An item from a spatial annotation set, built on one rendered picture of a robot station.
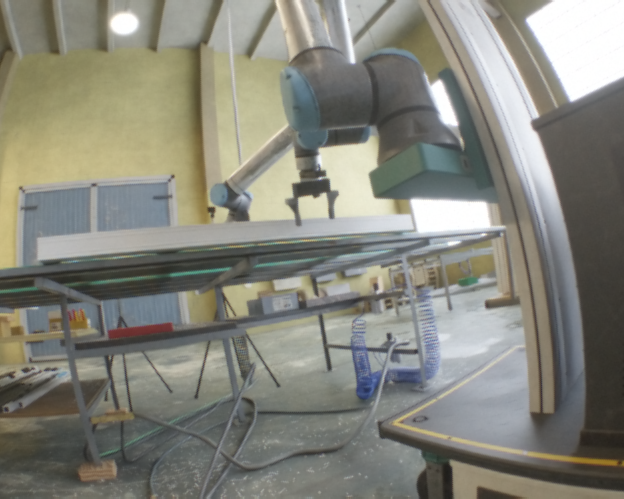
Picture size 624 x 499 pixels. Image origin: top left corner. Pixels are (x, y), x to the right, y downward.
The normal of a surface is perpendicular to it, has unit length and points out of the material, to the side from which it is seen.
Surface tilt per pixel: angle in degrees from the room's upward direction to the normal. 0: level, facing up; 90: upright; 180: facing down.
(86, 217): 90
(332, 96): 127
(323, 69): 80
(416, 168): 90
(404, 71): 90
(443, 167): 90
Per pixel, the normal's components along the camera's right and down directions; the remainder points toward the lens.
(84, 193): 0.46, -0.21
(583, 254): -0.86, 0.08
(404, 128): -0.56, -0.36
